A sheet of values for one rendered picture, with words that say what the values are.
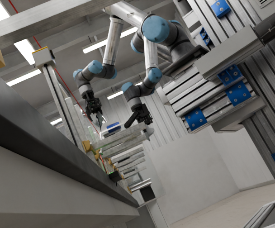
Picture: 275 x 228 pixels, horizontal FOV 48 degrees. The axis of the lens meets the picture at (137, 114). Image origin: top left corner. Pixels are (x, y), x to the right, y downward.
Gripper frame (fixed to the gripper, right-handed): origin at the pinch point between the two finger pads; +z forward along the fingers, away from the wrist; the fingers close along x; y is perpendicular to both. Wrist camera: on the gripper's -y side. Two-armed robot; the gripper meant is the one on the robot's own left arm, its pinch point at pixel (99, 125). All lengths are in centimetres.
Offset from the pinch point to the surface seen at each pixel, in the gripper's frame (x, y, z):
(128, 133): 2.8, 27.9, 17.6
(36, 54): -29, 51, -19
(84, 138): -16.7, 25.3, 12.7
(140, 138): 17.1, 6.5, 16.3
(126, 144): 8.8, 3.5, 16.5
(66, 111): -26, 50, 8
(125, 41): 325, -514, -401
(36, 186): -47, 106, 44
